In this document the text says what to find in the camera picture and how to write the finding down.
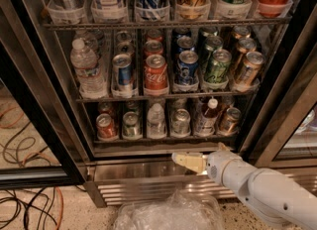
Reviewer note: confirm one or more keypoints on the clear water bottle middle shelf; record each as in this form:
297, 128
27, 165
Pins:
88, 70

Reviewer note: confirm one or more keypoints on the right glass fridge door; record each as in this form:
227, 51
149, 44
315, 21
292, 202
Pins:
277, 135

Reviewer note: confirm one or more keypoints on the glass fridge door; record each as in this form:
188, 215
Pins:
277, 135
41, 139

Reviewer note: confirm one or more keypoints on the brown drink plastic bottle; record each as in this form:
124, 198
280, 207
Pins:
205, 117

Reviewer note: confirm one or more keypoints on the red can second row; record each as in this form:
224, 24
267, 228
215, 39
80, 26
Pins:
153, 47

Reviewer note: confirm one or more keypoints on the silver can bottom shelf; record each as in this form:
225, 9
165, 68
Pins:
180, 122

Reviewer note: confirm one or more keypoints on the blue silver can front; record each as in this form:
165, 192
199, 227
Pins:
122, 72

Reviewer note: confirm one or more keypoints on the clear bottle bottom shelf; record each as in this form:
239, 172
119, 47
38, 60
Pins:
156, 122

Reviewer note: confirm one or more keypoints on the left glass fridge door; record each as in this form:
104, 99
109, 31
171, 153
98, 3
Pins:
41, 139

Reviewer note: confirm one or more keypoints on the stainless fridge bottom grille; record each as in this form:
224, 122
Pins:
115, 182

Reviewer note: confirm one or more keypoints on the green can second row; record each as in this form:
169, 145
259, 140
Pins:
211, 44

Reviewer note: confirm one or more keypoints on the blue can second row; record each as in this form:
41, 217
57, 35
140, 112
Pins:
184, 44

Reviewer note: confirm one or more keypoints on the blue Pepsi can front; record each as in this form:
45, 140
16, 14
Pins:
186, 68

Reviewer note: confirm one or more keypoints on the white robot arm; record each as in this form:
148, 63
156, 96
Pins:
274, 197

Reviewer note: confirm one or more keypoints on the clear plastic bag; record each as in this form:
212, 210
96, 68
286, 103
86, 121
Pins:
181, 211

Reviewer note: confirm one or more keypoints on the red Coca-Cola can front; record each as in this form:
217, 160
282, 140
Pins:
155, 72

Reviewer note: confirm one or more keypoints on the silver green can bottom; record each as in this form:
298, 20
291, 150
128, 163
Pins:
131, 125

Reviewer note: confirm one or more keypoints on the gold can bottom shelf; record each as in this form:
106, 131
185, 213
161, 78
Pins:
230, 120

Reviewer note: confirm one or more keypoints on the red can bottom shelf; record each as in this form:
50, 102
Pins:
106, 127

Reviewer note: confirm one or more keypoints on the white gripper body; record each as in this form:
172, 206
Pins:
218, 165

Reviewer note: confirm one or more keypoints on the silver can second row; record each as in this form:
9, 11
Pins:
125, 48

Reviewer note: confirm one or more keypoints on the green can front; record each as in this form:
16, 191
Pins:
217, 66

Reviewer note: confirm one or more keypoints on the gold can second row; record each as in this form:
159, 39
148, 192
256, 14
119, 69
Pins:
243, 46

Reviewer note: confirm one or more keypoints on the gold can front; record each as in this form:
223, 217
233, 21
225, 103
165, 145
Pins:
248, 68

